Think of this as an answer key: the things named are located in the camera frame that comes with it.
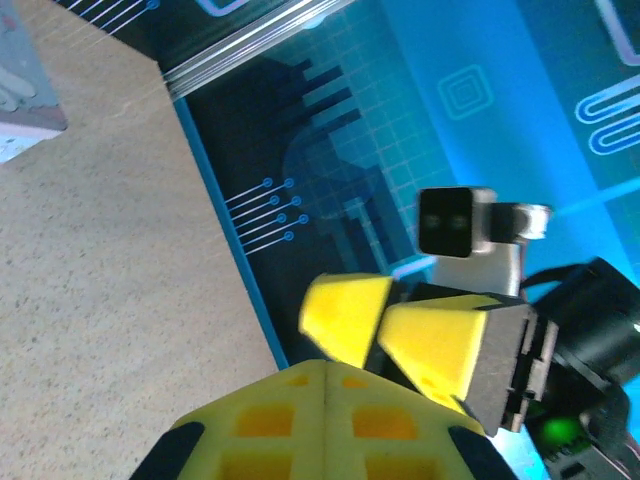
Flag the aluminium frame post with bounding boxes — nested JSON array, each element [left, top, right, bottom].
[[160, 0, 354, 99]]

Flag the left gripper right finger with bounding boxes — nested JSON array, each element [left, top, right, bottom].
[[324, 362, 522, 480]]

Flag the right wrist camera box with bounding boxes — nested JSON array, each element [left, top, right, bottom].
[[416, 186, 554, 301]]

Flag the blue table edge strip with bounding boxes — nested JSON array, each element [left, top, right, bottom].
[[172, 94, 292, 372]]

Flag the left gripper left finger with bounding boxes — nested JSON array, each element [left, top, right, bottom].
[[128, 358, 327, 480]]

